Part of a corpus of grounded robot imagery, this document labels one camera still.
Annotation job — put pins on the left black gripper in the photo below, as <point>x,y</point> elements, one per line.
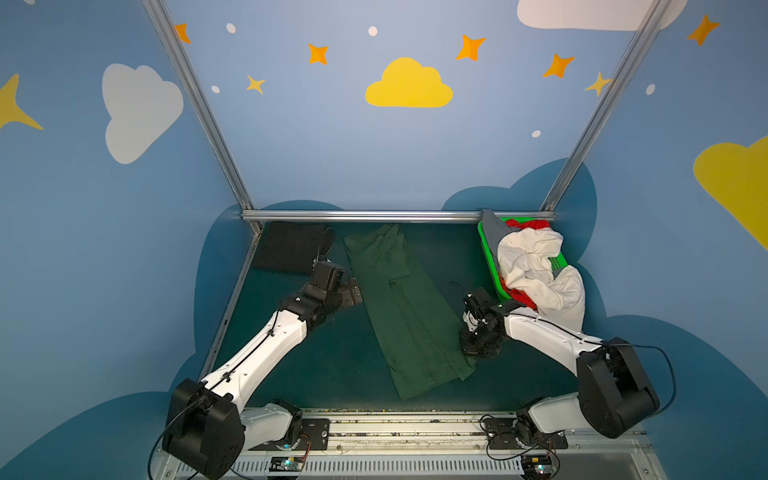
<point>347,291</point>

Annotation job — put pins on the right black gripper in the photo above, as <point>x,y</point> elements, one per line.
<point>475,339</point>

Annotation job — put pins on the dark green t-shirt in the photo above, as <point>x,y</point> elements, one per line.
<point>416,328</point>

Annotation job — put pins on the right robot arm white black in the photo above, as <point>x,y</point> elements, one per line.
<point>613,394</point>

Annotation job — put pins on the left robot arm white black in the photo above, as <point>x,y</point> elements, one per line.
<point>208,425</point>

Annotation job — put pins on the folded black t-shirt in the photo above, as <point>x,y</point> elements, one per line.
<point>293,248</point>

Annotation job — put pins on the white t-shirt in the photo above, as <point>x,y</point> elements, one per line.
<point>524,258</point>

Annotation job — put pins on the grey t-shirt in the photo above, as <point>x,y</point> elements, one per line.
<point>494,229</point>

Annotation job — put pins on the bright green basket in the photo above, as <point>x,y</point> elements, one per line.
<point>493,265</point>

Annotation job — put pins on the red t-shirt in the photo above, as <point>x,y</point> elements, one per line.
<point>522,223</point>

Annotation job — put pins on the right controller board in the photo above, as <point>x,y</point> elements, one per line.
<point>537,467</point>

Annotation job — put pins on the controller board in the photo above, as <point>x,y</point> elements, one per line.
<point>537,467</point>
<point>286,465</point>

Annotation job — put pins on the left controller board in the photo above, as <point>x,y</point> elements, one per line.
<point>286,465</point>

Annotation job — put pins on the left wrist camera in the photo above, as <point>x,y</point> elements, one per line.
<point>324,280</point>

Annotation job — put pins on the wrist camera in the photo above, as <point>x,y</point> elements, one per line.
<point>324,280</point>
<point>477,303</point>

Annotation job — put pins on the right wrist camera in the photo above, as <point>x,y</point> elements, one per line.
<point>477,303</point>

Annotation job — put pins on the aluminium frame back rail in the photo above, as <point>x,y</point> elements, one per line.
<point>361,216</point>

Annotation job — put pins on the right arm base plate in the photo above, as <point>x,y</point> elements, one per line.
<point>512,433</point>

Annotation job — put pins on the aluminium front rail base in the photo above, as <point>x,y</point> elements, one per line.
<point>447,445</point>

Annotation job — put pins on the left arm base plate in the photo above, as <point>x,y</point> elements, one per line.
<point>313,431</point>

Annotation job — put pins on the aluminium frame left post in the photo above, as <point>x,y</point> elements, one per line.
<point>161,20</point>

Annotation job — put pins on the aluminium frame post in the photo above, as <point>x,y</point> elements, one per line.
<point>161,20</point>
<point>637,49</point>

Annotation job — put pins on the aluminium frame right post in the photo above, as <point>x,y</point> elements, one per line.
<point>637,49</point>

